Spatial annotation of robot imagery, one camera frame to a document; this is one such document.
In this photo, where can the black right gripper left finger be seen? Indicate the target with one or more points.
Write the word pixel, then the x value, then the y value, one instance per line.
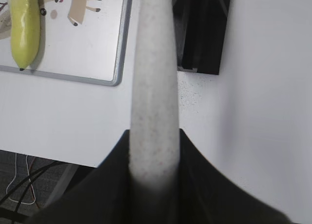
pixel 102 197

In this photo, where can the yellow plastic banana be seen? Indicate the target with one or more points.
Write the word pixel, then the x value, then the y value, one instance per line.
pixel 25 31

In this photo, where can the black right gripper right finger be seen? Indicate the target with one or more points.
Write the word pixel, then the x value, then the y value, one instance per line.
pixel 206 196

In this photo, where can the white speckled knife handle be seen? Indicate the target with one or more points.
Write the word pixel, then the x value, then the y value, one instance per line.
pixel 154 132

